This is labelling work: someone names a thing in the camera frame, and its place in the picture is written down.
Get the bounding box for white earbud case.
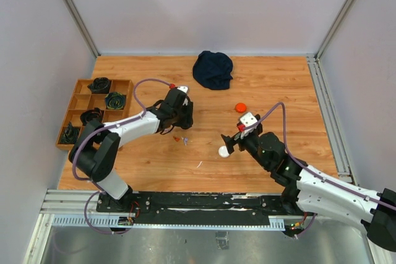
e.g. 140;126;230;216
218;145;230;158

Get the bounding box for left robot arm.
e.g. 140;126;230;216
69;86;193;212

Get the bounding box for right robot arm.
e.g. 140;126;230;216
219;128;395;252

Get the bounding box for orange earbud case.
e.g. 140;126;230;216
235;103;247;113

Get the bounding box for dark navy crumpled cloth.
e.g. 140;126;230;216
192;51;233;90

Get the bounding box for rolled green patterned tie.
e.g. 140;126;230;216
105;92;126;110

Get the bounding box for rolled black tie top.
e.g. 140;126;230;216
87;77;111;94

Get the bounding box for rolled black orange tie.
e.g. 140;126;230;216
80;107;104;126

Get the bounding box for wooden compartment tray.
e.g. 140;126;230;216
56;79;133;151

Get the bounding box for rolled green black tie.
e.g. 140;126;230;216
59;122;80;145

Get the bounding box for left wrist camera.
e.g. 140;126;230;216
178;86;189;94

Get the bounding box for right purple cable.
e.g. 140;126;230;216
244;101;396;212

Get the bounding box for purple cable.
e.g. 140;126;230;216
71;78;174;236
244;101;396;212

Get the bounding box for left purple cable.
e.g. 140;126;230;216
71;78;174;236

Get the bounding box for aluminium frame rail right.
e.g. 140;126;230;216
306;0;356;184

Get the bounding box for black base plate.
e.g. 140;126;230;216
96;192;304;226

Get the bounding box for aluminium frame post left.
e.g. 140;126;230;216
63;0;100;58

